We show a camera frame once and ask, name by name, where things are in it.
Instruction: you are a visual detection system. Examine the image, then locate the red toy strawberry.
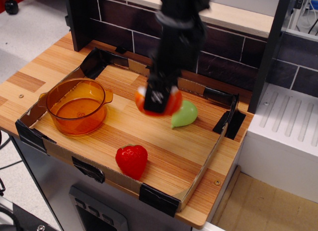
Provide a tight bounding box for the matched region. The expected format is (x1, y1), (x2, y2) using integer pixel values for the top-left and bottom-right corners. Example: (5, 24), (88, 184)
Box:
(115, 145), (148, 180)

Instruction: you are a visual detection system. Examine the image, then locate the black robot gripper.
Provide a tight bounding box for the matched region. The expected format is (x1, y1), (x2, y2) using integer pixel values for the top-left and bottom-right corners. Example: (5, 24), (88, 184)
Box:
(144, 0), (210, 114)

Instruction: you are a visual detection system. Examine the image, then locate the toy oven control panel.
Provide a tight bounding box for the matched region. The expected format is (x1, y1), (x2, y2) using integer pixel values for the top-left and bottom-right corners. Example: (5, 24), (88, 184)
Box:
(69, 186), (129, 231)

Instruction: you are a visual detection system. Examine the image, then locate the orange transparent plastic pot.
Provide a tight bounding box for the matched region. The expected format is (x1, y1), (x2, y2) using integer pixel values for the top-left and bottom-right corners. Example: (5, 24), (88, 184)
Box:
(38, 78), (113, 135)

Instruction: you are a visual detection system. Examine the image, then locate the green toy pear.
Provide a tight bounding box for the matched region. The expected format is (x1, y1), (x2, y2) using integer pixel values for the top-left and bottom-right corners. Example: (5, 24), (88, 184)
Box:
(171, 100), (198, 128)

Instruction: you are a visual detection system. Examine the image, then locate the white toy sink drainboard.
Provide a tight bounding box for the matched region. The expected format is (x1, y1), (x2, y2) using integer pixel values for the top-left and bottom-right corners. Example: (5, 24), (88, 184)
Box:
(238, 84), (318, 202)

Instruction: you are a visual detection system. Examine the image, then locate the light wooden shelf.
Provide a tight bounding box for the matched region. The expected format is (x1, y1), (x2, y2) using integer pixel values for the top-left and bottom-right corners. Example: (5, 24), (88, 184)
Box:
(123, 0), (274, 38)

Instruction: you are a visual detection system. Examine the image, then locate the dark grey post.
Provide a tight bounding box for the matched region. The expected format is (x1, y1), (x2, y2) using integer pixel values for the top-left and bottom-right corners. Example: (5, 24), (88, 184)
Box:
(65, 0), (92, 52)
(248, 0), (293, 114)

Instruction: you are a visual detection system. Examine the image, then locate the orange white toy sushi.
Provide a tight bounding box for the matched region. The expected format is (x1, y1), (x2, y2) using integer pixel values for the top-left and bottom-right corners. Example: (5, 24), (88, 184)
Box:
(135, 86), (182, 116)

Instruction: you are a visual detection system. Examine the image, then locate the taped cardboard fence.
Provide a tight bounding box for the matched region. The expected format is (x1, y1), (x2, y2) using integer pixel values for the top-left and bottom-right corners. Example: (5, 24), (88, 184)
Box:
(15, 48), (250, 216)

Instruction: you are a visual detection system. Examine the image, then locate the dark grey right post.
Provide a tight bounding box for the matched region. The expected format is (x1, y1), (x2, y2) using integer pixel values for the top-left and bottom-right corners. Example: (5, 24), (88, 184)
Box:
(248, 0), (293, 114)

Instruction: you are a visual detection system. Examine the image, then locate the black chair caster wheel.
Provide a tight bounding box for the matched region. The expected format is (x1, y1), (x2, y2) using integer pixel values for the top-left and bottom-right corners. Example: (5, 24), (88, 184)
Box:
(4, 0), (19, 15)

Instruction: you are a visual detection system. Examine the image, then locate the dark grey left post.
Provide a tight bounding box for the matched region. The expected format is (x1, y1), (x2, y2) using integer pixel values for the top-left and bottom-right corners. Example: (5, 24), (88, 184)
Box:
(65, 0), (92, 52)

